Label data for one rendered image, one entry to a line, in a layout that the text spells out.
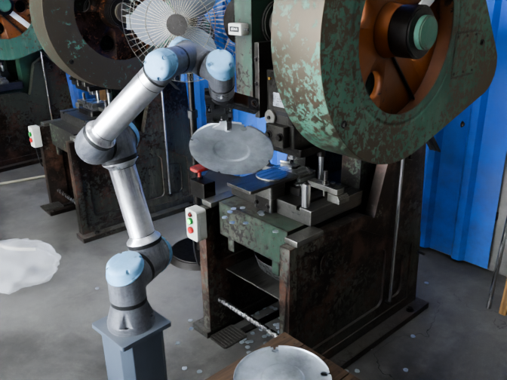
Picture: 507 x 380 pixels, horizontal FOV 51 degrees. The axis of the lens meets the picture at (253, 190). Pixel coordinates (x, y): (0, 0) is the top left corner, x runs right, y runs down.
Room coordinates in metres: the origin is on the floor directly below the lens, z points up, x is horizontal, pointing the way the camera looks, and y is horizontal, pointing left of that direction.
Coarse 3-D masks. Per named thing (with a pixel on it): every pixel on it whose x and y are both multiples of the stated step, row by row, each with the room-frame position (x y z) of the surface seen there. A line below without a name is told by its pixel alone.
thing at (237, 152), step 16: (208, 128) 1.69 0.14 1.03; (256, 128) 1.68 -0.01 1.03; (192, 144) 1.74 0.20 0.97; (208, 144) 1.74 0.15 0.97; (224, 144) 1.74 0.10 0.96; (240, 144) 1.74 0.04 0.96; (256, 144) 1.72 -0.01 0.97; (208, 160) 1.79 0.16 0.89; (224, 160) 1.79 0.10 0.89; (240, 160) 1.78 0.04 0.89; (256, 160) 1.77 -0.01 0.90
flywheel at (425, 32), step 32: (384, 0) 1.69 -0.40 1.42; (416, 0) 1.81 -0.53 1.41; (448, 0) 1.89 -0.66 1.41; (384, 32) 1.64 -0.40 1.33; (416, 32) 1.59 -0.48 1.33; (448, 32) 1.89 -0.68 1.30; (384, 64) 1.71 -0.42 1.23; (416, 64) 1.83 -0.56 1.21; (384, 96) 1.72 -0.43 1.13; (416, 96) 1.83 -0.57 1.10
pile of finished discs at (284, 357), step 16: (256, 352) 1.38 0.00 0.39; (272, 352) 1.38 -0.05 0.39; (288, 352) 1.38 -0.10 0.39; (304, 352) 1.38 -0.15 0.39; (240, 368) 1.31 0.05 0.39; (256, 368) 1.31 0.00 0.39; (272, 368) 1.30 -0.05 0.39; (288, 368) 1.30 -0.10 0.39; (304, 368) 1.30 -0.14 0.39; (320, 368) 1.30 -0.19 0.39
